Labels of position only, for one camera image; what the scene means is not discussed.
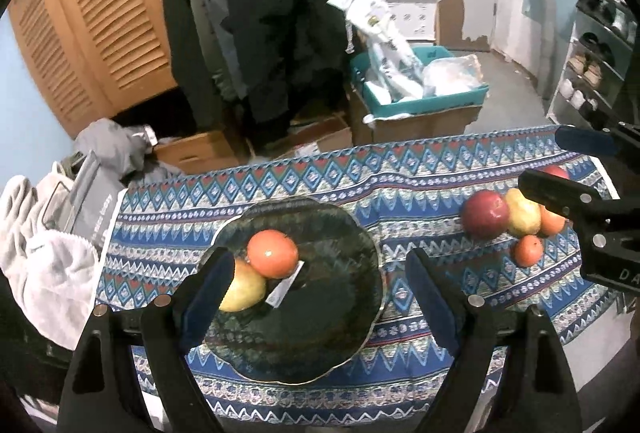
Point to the flat cardboard box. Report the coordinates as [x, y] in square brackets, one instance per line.
[320, 138]

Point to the red apple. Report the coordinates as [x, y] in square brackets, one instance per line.
[485, 215]
[556, 173]

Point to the clear plastic bag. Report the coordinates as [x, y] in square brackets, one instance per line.
[450, 75]

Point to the white paper label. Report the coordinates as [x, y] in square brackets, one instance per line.
[282, 290]

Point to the white towel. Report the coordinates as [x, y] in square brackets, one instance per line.
[55, 273]

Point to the shoe rack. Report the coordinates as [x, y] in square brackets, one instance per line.
[564, 58]

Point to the teal box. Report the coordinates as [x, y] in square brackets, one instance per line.
[425, 105]

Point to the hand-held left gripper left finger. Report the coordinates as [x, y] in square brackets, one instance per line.
[205, 308]

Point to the orange tomato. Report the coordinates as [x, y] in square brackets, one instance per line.
[272, 253]

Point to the hanging dark coats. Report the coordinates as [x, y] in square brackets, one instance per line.
[260, 13]

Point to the patterned blue tablecloth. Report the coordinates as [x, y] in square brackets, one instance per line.
[400, 193]

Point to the rows of shoes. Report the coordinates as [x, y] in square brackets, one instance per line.
[592, 73]

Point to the small orange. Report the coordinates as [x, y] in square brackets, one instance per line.
[528, 251]

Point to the yellow pear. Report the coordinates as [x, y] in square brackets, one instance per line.
[522, 213]
[245, 288]

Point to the dark green plate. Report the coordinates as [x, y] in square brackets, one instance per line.
[320, 323]

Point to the white storage cabinet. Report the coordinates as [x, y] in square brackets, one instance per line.
[415, 18]

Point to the white printed plastic bag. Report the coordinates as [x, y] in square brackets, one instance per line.
[385, 48]

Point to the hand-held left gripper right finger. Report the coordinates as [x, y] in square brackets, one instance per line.
[430, 303]

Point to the louvered wooden door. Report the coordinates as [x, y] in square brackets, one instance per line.
[100, 13]

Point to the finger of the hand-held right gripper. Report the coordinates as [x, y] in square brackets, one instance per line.
[582, 140]
[550, 195]

